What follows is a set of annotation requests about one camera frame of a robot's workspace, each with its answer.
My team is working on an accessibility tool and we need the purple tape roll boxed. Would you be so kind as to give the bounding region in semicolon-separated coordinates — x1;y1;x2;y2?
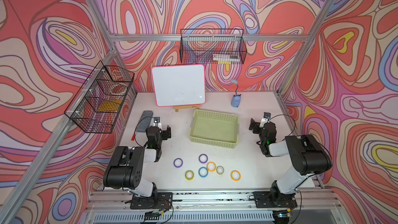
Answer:
173;158;183;168
199;153;208;164

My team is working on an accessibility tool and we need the yellow green tape roll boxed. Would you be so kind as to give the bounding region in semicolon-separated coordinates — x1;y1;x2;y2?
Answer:
184;170;194;180

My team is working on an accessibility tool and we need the orange tape roll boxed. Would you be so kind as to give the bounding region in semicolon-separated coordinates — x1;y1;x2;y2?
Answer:
206;162;217;172
230;170;241;181

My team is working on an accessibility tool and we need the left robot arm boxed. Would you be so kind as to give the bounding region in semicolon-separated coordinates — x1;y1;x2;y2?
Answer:
103;126;172;198

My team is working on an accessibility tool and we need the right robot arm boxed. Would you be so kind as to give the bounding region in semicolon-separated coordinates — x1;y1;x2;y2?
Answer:
249;118;333;207

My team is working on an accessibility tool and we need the green plastic storage basket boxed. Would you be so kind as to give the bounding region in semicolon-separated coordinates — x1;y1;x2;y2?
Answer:
188;110;239;148

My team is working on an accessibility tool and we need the blue tape roll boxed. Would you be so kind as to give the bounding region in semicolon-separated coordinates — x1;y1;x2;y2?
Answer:
198;167;209;178

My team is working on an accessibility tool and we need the clear yellowish tape roll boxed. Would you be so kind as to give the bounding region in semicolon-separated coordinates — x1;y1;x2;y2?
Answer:
216;166;225;175

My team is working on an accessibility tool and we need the grey box in basket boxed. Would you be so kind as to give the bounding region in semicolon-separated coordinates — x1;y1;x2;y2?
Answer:
212;54;241;63

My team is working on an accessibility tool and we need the grey whiteboard eraser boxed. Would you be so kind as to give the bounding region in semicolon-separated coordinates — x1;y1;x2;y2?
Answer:
135;111;153;133

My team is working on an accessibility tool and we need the wooden whiteboard stand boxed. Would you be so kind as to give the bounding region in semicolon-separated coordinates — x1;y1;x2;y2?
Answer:
173;105;201;112

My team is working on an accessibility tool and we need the blue mouse shaped lamp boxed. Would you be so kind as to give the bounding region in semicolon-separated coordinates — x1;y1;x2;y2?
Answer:
231;79;241;108

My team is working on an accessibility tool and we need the pink framed whiteboard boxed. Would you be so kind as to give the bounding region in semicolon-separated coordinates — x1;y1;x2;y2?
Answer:
151;64;206;107

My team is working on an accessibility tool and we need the yellow sponge in basket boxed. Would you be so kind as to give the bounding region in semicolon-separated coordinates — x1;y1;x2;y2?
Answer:
97;100;122;113

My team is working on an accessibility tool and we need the green circuit board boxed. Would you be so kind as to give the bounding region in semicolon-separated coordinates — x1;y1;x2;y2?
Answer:
144;211;164;221

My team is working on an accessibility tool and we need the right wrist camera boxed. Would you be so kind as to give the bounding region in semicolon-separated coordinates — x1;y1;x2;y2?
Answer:
260;112;271;128

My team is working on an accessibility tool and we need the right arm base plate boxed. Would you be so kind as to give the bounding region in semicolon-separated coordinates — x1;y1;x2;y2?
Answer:
254;191;297;209

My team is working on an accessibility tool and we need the black wire basket left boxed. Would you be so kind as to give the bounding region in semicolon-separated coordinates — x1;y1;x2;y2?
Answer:
64;61;135;134

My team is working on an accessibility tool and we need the black wire basket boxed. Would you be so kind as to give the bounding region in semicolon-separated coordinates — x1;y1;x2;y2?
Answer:
179;28;247;65
64;61;135;134

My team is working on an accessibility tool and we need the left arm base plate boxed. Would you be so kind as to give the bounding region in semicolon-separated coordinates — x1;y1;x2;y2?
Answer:
126;192;173;211

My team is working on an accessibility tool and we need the black wire basket back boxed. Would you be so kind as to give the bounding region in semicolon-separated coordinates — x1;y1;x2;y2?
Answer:
179;28;247;65

